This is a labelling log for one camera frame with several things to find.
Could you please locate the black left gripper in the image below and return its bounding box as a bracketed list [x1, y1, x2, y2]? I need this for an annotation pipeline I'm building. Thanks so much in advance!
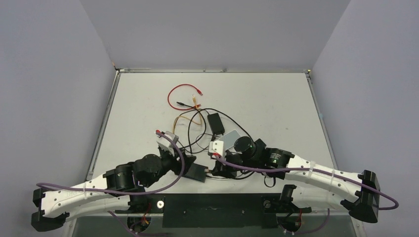
[144, 147, 196, 188]

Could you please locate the thin black barrel plug cable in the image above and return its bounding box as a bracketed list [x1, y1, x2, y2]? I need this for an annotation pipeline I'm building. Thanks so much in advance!
[205, 170, 259, 181]

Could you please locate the black ribbed network switch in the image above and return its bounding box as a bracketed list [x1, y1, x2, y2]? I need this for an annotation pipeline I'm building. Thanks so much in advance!
[182, 163, 208, 183]

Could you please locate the black ethernet cable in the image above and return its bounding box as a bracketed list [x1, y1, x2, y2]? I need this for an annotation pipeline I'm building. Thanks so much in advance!
[188, 107, 254, 155]

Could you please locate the short black patch cable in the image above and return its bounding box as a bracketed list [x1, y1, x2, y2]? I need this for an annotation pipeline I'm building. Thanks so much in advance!
[176, 100, 202, 109]

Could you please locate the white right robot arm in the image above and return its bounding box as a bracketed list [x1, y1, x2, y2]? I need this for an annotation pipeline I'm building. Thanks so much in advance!
[209, 136, 380, 223]

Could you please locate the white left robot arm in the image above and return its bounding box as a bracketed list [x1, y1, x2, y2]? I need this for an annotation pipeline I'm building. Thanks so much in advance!
[31, 149, 196, 232]

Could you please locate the white square network box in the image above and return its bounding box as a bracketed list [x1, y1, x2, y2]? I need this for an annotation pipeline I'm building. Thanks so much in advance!
[218, 130, 241, 149]

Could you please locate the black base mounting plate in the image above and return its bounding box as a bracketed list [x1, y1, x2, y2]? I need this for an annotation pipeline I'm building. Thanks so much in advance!
[116, 193, 312, 229]

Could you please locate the black power brick adapter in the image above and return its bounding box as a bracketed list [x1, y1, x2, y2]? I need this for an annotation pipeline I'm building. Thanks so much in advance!
[207, 113, 225, 135]

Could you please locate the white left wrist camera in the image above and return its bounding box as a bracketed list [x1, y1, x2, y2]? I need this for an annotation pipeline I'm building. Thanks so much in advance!
[157, 131, 179, 157]

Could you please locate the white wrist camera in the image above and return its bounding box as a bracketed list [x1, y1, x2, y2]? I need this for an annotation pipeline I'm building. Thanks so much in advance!
[208, 140, 225, 157]
[157, 131, 179, 157]

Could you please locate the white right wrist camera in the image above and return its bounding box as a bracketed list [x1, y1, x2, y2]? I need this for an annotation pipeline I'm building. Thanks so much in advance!
[208, 140, 225, 157]

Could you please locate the thin black brick output cable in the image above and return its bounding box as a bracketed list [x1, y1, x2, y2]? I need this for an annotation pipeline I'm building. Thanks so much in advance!
[195, 132, 217, 153]

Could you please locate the black two-prong power cord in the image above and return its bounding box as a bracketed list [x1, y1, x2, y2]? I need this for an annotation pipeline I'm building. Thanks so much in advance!
[183, 108, 218, 155]

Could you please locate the orange ethernet cable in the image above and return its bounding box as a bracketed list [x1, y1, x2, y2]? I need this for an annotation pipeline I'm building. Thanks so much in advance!
[172, 94, 204, 133]

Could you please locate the red ethernet cable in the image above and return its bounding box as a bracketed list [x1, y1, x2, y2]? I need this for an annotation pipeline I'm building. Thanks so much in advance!
[168, 83, 204, 111]

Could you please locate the aluminium frame rail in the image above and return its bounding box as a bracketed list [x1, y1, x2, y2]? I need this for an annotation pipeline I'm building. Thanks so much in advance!
[90, 70, 121, 169]

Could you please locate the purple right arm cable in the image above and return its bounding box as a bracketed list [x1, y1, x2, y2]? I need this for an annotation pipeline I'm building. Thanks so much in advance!
[212, 154, 399, 211]

